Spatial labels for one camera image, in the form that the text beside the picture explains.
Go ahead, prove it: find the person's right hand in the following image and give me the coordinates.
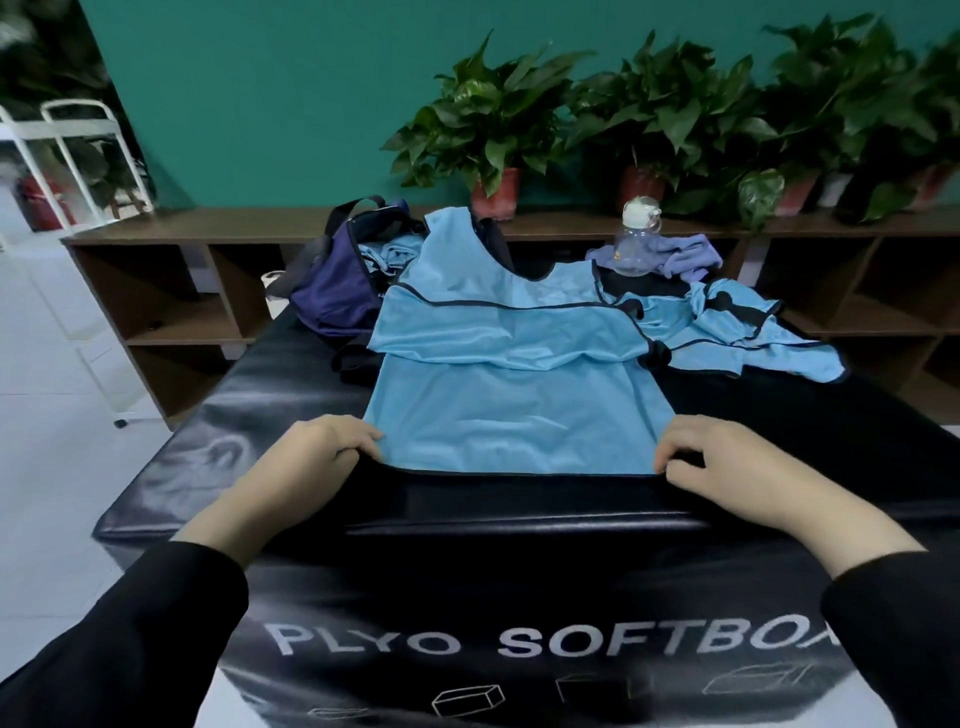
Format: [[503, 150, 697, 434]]
[[652, 414, 860, 554]]

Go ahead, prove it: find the person's left hand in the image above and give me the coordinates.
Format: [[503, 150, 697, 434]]
[[225, 414, 387, 554]]

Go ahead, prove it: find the light blue vest black trim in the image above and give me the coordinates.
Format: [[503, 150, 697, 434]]
[[360, 232, 431, 281], [615, 270, 848, 386], [363, 205, 681, 477]]

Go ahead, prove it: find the navy blue bag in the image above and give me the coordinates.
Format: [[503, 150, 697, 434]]
[[270, 195, 519, 380]]

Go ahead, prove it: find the purple cloth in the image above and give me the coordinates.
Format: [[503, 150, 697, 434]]
[[586, 231, 726, 287]]

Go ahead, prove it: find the clear bottle silver cap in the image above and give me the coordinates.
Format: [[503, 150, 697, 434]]
[[613, 195, 666, 276]]

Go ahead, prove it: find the person's left forearm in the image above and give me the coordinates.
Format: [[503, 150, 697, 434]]
[[0, 498, 302, 728]]

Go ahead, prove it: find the person's right forearm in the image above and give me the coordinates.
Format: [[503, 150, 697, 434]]
[[802, 502, 960, 728]]

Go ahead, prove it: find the black leather bench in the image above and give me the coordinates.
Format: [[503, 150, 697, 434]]
[[93, 292, 960, 728]]

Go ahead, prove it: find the wooden shelf cabinet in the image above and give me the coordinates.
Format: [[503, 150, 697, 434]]
[[60, 205, 960, 432]]

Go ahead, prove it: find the green plant in red pot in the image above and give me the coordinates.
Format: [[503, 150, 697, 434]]
[[382, 33, 596, 224], [862, 30, 960, 224], [567, 30, 779, 212]]

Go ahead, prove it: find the green plant in white pot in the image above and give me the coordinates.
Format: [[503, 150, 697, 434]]
[[735, 12, 905, 230]]

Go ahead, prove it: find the white metal rack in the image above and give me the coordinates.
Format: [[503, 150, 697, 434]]
[[0, 0, 149, 204]]

